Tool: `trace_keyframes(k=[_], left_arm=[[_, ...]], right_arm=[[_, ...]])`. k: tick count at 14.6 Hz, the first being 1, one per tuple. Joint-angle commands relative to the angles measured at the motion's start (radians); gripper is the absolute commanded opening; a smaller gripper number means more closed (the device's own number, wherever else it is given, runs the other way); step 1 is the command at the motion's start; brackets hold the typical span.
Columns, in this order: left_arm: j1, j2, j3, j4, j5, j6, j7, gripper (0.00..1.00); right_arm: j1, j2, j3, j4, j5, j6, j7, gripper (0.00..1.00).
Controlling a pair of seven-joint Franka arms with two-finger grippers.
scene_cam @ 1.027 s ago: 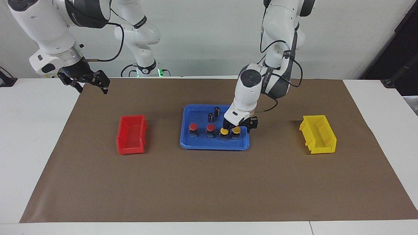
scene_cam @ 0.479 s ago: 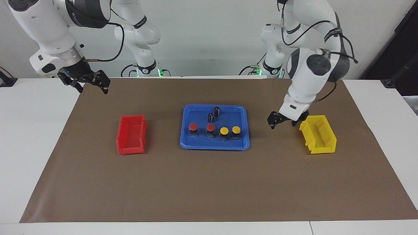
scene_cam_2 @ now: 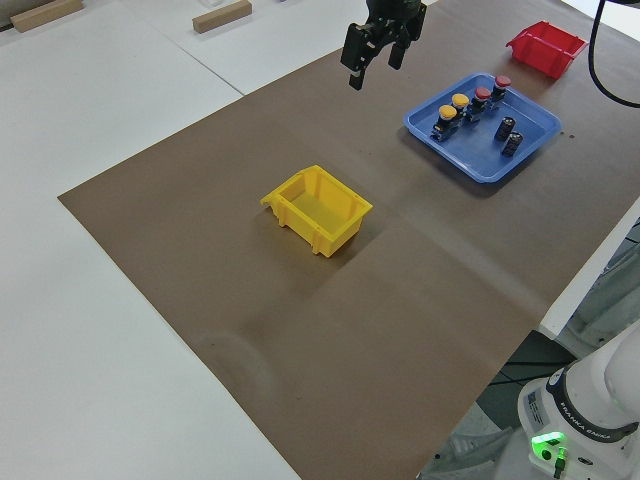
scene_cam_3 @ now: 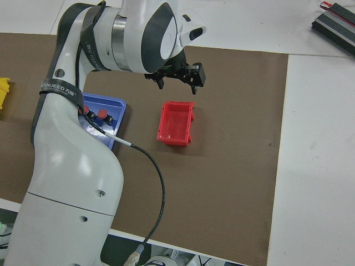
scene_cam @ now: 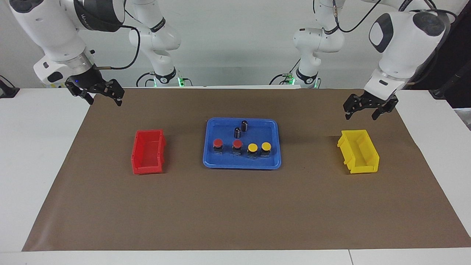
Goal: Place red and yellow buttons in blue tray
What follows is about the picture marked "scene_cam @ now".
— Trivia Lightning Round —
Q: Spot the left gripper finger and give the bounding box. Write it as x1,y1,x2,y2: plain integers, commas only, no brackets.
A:
343,95,360,121
372,103,396,121

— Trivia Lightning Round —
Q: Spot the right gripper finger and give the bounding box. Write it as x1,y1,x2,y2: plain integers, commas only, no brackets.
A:
106,78,125,107
70,87,96,106

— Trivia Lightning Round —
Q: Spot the blue plastic tray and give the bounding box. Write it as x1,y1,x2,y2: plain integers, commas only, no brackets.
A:
202,117,282,170

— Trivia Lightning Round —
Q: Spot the yellow plastic bin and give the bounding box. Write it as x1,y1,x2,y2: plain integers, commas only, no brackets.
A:
337,129,380,174

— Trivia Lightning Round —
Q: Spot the red plastic bin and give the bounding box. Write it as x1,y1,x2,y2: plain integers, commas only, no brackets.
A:
131,129,167,175

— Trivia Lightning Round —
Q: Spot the dark equipment stand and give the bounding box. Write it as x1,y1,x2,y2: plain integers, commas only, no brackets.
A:
429,0,471,109

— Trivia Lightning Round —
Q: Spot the brown paper table mat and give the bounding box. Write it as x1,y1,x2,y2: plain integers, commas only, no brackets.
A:
22,88,471,252

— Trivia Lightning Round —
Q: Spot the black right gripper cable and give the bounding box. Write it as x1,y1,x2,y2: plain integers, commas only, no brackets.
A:
93,7,141,71

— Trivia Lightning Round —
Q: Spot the black right base cable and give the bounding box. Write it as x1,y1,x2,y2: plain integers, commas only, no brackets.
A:
136,71,157,88

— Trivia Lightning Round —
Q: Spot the black base cable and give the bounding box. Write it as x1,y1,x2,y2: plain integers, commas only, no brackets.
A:
268,59,301,85
136,71,157,88

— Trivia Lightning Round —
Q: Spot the black left base cable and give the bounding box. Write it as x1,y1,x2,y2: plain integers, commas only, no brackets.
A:
268,59,301,85

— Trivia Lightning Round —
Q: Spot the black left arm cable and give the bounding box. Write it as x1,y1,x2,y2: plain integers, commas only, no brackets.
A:
313,0,373,33

